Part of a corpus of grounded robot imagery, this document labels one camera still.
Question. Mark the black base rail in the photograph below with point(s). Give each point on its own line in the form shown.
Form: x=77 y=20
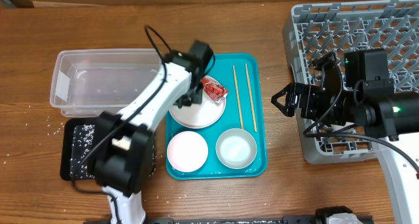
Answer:
x=288 y=219

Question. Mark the large white round plate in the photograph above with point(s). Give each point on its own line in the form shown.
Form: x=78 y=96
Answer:
x=201 y=115

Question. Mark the black food waste tray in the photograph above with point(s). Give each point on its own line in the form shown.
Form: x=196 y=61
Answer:
x=79 y=141

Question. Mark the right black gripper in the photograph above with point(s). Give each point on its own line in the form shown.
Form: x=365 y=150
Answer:
x=308 y=110

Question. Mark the grey metal bowl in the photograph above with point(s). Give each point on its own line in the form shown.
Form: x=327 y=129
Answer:
x=236 y=148

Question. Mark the clear plastic waste bin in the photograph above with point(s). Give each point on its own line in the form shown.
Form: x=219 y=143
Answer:
x=87 y=82

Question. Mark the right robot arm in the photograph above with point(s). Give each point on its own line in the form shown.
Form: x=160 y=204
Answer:
x=360 y=103

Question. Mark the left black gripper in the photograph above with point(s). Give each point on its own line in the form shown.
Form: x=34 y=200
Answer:
x=197 y=99

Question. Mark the wooden chopstick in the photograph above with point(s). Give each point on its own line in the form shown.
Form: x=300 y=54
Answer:
x=238 y=97
x=251 y=99

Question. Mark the teal plastic serving tray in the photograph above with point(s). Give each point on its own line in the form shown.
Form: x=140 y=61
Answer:
x=223 y=73

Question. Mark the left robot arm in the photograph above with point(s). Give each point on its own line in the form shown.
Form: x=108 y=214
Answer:
x=122 y=155

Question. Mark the red snack wrapper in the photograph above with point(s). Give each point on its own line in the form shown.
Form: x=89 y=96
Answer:
x=216 y=92

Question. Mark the grey dishwasher rack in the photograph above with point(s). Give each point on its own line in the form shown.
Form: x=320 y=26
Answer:
x=313 y=30

